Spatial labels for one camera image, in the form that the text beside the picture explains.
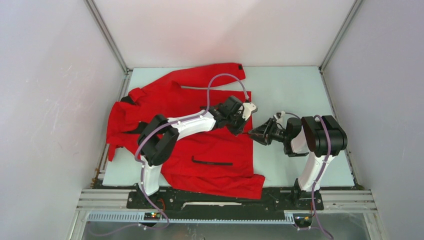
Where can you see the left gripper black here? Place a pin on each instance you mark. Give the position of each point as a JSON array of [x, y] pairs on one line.
[[239, 130]]

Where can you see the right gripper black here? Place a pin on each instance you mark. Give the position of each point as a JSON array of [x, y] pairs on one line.
[[260, 134]]

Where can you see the red zip jacket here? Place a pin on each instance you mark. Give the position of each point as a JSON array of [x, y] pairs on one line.
[[214, 162]]

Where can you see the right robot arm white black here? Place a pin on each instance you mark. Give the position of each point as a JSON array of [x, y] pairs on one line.
[[320, 138]]

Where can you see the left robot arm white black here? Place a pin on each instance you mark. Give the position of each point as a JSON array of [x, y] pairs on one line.
[[158, 139]]

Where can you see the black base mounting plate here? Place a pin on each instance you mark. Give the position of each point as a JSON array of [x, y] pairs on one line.
[[273, 204]]

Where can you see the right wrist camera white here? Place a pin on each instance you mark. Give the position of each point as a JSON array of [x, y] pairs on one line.
[[279, 118]]

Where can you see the grey cable duct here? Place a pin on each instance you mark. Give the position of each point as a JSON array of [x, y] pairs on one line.
[[148, 217]]

